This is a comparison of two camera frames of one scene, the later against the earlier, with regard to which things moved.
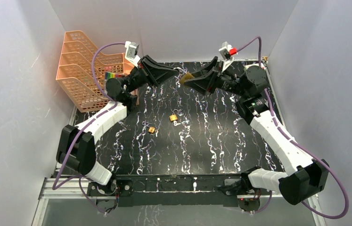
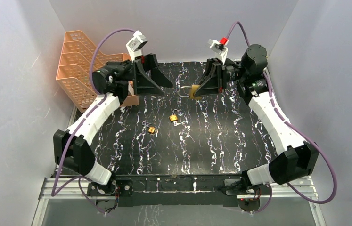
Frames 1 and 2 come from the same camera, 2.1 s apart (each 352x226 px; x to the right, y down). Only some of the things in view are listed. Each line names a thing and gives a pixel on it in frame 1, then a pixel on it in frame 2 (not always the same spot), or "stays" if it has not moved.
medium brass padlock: x=174 y=117 stays
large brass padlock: x=187 y=76 → x=193 y=89
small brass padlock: x=152 y=130 stays
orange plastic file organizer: x=75 y=73 stays
